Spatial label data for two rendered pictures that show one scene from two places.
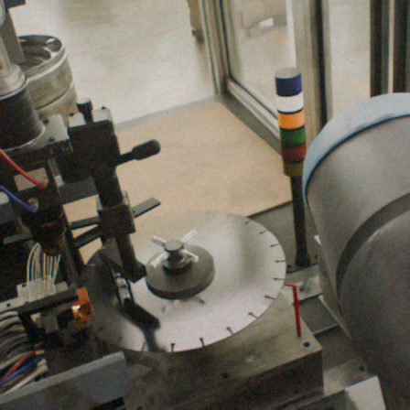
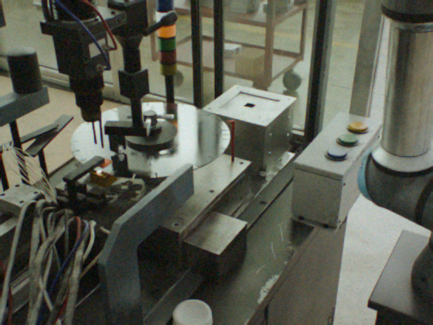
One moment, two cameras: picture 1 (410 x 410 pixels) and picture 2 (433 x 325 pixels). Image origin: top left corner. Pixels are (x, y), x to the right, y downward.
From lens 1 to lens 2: 0.72 m
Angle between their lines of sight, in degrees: 38
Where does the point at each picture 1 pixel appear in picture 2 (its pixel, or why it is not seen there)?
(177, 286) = (164, 139)
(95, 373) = (181, 178)
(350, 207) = not seen: outside the picture
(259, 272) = (204, 122)
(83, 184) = (39, 94)
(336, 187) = not seen: outside the picture
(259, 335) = (209, 169)
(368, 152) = not seen: outside the picture
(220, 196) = (70, 129)
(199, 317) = (195, 149)
